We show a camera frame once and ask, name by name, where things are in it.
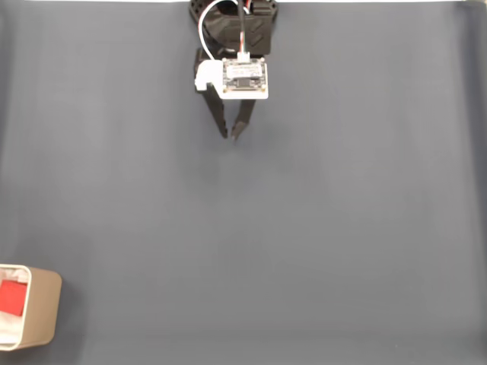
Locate camera board on white mount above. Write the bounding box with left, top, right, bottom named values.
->
left=194, top=52, right=269, bottom=100

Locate black camera cable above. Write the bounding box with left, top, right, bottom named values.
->
left=237, top=0, right=252, bottom=62

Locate white flat cable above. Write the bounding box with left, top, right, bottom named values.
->
left=199, top=0, right=229, bottom=61

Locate beige rounded square box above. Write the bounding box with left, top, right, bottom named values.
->
left=0, top=264, right=63, bottom=351

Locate red cube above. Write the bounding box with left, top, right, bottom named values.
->
left=0, top=279, right=28, bottom=316

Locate dark blue table mat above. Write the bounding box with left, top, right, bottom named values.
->
left=0, top=2, right=487, bottom=365

